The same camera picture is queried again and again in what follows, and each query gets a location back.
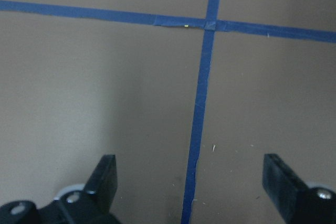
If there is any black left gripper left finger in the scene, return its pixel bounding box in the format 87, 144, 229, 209
57, 155, 117, 223

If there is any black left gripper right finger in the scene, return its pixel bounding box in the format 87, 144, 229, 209
262, 154, 335, 223

